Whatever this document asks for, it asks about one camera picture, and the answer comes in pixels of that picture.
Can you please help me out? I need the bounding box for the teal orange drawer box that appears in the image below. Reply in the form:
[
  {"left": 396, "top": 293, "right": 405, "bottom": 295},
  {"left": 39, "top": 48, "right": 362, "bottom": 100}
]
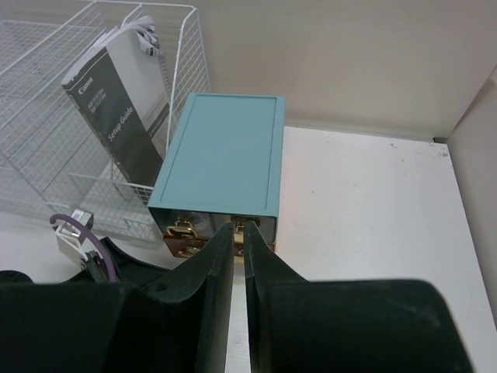
[{"left": 148, "top": 93, "right": 286, "bottom": 258}]

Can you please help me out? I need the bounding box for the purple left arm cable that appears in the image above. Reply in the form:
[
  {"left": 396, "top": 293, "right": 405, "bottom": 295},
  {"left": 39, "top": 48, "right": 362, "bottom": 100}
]
[{"left": 50, "top": 213, "right": 120, "bottom": 283}]

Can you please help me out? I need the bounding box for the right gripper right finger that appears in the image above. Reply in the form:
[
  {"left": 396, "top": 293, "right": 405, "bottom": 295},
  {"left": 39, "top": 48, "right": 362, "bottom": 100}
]
[{"left": 244, "top": 222, "right": 473, "bottom": 372}]

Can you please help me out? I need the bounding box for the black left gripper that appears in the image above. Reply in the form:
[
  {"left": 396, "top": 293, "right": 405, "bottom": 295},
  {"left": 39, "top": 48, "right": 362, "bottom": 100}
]
[{"left": 65, "top": 236, "right": 168, "bottom": 287}]

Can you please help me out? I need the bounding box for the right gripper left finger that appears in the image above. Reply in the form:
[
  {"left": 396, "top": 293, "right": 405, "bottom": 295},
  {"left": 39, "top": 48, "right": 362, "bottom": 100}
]
[{"left": 1, "top": 223, "right": 234, "bottom": 372}]

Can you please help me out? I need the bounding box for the grey spiral setup guide booklet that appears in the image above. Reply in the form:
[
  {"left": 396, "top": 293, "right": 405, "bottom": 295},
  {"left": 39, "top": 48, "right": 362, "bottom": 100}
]
[{"left": 61, "top": 16, "right": 170, "bottom": 187}]

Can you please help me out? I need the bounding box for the white wire desk organizer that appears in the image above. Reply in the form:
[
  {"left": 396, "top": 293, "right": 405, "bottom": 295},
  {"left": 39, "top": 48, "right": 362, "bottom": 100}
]
[{"left": 1, "top": 1, "right": 210, "bottom": 242}]

